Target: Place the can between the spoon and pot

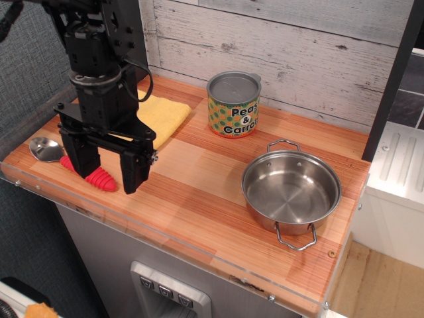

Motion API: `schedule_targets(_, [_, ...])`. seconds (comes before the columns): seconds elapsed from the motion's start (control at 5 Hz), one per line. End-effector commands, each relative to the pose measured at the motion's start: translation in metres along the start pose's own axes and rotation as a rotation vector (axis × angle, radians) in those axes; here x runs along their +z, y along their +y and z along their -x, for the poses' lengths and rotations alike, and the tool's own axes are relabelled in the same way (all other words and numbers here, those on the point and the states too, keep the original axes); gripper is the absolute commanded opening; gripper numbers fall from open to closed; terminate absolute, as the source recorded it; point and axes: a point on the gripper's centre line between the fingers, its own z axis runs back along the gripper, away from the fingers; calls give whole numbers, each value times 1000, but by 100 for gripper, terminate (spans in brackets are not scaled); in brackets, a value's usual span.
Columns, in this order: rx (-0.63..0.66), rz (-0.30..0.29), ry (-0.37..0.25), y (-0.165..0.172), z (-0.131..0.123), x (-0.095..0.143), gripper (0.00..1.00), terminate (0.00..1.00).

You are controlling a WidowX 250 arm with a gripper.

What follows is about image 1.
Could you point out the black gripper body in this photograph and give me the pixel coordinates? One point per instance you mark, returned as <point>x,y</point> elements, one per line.
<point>106,112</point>

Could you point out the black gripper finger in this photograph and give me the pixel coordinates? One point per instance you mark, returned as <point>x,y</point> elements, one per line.
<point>84,157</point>
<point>135,169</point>

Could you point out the peas and carrots toy can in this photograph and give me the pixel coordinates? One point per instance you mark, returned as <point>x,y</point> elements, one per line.
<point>233,101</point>

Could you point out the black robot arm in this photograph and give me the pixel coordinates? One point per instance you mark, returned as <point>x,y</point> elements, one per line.
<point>98,39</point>

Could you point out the stainless steel pot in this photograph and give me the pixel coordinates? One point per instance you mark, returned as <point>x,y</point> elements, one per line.
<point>291,193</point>

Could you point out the yellow folded cloth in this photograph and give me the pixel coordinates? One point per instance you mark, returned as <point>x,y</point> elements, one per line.
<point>163,116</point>

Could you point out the white toy sink unit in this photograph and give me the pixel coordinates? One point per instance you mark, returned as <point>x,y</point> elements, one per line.
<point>389,216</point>

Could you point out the spoon with red handle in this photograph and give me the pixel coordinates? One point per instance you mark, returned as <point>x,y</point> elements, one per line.
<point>47,150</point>

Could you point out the dark vertical post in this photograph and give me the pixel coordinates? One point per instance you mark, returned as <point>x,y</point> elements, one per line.
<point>406,46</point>

